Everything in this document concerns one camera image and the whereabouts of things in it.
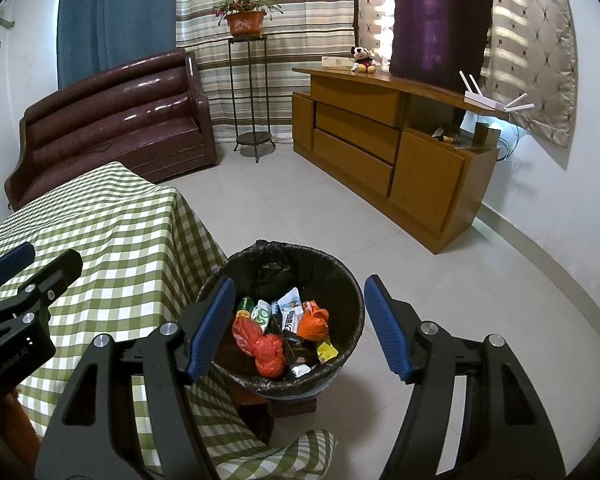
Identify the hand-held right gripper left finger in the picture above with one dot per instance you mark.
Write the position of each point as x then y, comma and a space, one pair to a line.
212, 330

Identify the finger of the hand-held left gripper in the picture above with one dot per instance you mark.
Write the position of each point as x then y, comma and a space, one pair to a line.
62, 267
12, 259

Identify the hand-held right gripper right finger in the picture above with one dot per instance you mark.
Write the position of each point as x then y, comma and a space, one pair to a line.
385, 330

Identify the red plastic bag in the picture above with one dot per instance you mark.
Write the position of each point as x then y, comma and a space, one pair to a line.
270, 355
242, 335

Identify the small drink bottle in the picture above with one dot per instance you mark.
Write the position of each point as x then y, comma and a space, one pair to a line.
244, 307

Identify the green white wrapper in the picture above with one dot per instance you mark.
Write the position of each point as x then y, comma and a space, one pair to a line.
261, 315

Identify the yellow wrapper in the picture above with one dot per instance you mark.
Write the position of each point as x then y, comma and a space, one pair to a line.
326, 352

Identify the orange plastic bag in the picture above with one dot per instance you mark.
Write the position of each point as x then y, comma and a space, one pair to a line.
312, 325

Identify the black white snack packet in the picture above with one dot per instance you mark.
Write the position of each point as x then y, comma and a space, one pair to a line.
290, 310

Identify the trash bin with black liner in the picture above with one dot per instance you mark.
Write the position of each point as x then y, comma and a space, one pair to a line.
280, 265

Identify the green checked tablecloth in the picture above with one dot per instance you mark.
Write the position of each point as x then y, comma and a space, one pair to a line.
105, 220

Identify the dark wooden stool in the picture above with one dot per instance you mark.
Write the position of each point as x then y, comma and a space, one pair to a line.
252, 410

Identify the dark brown leather sofa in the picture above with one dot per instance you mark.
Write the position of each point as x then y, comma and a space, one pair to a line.
115, 115

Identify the wooden cabinet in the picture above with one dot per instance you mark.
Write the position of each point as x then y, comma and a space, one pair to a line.
350, 150

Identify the black metal plant stand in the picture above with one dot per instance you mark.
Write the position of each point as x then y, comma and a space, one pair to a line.
254, 139

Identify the small black yellow object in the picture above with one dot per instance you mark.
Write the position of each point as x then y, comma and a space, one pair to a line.
447, 136

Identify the small brown box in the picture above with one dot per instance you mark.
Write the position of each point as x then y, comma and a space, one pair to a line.
486, 134

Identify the white device box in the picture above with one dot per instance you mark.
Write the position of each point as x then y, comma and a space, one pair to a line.
470, 119

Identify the white router with antennas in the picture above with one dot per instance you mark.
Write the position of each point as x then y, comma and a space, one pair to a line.
482, 101

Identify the blue curtain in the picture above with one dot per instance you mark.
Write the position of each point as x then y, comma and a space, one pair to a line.
115, 15

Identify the flat white box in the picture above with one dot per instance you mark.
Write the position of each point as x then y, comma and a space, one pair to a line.
337, 63

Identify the plush toy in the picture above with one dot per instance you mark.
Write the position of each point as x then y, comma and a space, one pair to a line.
362, 57

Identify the potted plant in terracotta pot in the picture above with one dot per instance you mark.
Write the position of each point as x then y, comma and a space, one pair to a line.
245, 24

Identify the dark purple curtain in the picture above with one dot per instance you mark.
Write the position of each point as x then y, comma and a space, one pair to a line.
440, 20

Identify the beige patterned curtain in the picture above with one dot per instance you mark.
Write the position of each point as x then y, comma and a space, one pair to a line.
530, 50

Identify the striped curtain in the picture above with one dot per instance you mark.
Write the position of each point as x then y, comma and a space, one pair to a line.
310, 15

